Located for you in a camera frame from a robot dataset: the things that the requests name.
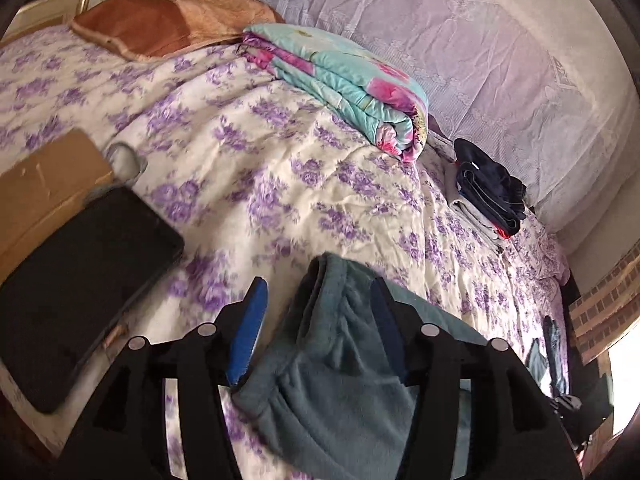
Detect dark green fleece pants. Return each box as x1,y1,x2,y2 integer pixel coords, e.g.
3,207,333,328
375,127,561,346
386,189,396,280
232,251,490,480

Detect folded grey garment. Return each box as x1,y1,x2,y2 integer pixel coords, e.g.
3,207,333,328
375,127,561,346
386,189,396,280
444,162,502,250

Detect folded red garment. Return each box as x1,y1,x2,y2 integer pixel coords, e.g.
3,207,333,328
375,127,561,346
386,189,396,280
496,228,511,240

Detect blue denim jeans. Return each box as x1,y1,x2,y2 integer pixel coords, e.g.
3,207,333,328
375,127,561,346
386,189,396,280
525,315,568,398

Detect purple floral bed quilt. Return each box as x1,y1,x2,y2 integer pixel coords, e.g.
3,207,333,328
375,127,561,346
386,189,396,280
1,26,568,388

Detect folded black pants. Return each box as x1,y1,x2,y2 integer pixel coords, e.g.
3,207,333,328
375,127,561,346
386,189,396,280
454,139,526,236

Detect black tablet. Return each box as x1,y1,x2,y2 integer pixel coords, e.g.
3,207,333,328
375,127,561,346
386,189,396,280
1,188,184,414

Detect clear phone case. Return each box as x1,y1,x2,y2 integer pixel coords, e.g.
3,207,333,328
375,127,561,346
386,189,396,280
104,142,148,188

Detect striped beige curtain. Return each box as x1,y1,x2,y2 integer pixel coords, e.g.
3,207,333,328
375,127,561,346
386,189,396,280
568,243,640,365

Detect folded colourful floral blanket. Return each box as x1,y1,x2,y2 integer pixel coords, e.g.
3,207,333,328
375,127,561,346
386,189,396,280
242,23,428,164

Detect brown cardboard box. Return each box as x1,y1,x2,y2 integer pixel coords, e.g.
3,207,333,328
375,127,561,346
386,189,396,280
0,129,114,280

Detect lavender lace headboard cover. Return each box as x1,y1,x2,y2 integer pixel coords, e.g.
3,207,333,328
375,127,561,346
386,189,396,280
262,0,639,245

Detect brown orange pillow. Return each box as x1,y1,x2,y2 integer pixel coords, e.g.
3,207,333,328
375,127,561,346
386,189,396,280
70,0,284,62

